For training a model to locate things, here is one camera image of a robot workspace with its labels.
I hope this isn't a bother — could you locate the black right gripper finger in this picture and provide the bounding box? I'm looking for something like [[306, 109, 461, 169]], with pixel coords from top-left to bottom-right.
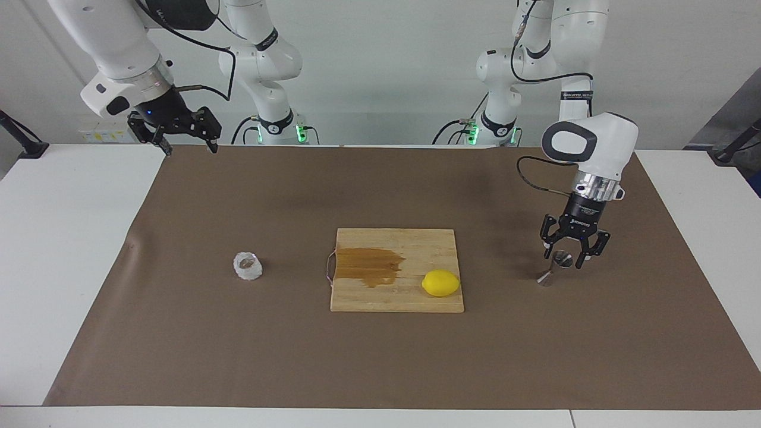
[[127, 115, 174, 158], [187, 106, 222, 155]]

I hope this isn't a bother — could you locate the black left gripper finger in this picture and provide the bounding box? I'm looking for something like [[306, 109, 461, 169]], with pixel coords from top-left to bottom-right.
[[539, 215, 566, 260], [575, 228, 612, 270]]

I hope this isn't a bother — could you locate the steel double jigger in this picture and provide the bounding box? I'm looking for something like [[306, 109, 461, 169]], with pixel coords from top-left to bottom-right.
[[536, 250, 574, 287]]

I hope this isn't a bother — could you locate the small clear plastic cup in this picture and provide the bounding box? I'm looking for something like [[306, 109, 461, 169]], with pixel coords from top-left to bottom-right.
[[232, 252, 263, 282]]

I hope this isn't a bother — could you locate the yellow lemon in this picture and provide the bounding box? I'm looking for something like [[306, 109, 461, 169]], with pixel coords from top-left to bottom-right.
[[422, 269, 461, 298]]

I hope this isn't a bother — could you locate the wooden cutting board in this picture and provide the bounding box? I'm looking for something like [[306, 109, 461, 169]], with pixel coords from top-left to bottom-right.
[[330, 228, 465, 314]]

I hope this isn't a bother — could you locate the dark grey panel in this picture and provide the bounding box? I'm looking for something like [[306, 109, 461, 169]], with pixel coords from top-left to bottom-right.
[[684, 68, 761, 150]]

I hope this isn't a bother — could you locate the brown table mat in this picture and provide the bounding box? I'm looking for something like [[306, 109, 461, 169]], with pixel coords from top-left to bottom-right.
[[43, 144, 761, 411]]

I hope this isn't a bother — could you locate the black right base cable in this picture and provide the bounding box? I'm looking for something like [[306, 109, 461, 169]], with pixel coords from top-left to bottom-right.
[[231, 117, 261, 145]]

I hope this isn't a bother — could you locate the black base cable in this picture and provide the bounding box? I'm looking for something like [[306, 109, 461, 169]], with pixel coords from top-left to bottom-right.
[[432, 92, 491, 145], [231, 117, 261, 145]]

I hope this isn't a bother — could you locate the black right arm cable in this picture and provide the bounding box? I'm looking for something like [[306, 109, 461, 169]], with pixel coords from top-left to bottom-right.
[[134, 0, 237, 102]]

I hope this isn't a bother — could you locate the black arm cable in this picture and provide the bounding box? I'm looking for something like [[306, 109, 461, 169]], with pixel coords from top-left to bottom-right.
[[510, 0, 595, 197], [134, 0, 237, 102]]

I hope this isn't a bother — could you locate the white wall socket box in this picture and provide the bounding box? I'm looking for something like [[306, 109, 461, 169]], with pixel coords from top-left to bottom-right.
[[79, 115, 134, 143]]

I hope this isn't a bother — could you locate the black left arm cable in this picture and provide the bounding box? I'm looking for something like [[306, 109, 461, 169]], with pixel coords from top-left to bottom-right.
[[510, 0, 595, 197]]

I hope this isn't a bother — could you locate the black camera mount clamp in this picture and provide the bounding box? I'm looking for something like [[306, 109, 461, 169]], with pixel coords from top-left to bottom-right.
[[0, 110, 49, 160], [707, 119, 761, 167]]

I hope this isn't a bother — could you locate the black left base cable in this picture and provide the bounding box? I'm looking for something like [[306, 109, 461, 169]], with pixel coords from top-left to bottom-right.
[[432, 92, 491, 145]]

